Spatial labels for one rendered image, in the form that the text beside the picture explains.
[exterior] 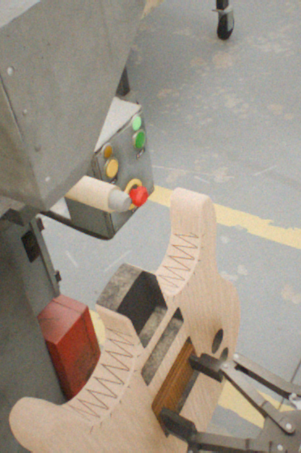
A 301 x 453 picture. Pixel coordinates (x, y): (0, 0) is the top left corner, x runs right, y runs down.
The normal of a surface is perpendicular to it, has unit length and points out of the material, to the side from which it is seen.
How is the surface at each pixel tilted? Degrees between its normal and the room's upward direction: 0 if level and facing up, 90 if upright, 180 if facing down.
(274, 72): 0
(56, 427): 89
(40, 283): 90
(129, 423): 89
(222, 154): 0
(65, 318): 0
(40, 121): 90
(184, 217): 80
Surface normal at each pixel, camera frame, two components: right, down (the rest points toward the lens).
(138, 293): 0.84, 0.29
